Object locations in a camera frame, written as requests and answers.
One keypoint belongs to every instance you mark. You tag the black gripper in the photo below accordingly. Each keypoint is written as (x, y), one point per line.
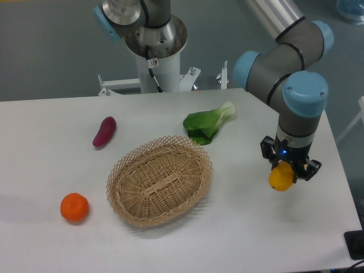
(276, 151)

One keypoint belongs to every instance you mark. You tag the yellow mango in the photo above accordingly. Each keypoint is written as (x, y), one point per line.
(281, 177)

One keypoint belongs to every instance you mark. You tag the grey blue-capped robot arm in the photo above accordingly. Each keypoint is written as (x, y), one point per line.
(280, 78)

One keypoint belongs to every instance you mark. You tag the woven wicker basket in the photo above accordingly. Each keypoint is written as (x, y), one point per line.
(159, 181)

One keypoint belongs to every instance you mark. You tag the green bok choy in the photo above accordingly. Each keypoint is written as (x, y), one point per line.
(204, 125)

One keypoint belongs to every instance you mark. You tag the black device at table edge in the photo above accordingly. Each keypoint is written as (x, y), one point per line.
(354, 243)

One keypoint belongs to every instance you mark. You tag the blue bag in corner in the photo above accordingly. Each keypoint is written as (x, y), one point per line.
(351, 10)

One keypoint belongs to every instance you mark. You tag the purple sweet potato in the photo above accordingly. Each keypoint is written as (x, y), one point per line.
(105, 132)

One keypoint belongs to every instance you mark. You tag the orange mandarin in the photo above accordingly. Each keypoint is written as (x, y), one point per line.
(74, 207)

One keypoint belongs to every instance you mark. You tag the white frame at right edge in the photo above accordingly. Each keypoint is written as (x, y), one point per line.
(354, 124)

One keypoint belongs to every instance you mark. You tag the white left mounting bracket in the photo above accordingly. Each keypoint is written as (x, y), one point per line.
(129, 86)

